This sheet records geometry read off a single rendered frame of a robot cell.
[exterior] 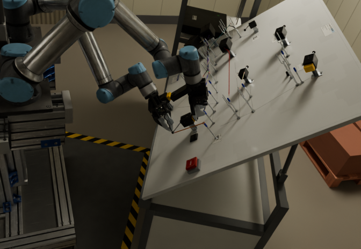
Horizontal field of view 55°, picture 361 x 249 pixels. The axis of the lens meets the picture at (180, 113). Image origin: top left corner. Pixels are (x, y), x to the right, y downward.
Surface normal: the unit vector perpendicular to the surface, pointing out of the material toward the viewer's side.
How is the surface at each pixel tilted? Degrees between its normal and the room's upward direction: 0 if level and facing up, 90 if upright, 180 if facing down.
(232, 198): 0
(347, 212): 0
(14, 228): 0
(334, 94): 45
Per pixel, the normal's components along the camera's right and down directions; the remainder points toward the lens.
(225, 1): 0.35, 0.65
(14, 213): 0.18, -0.76
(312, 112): -0.56, -0.68
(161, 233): -0.10, 0.62
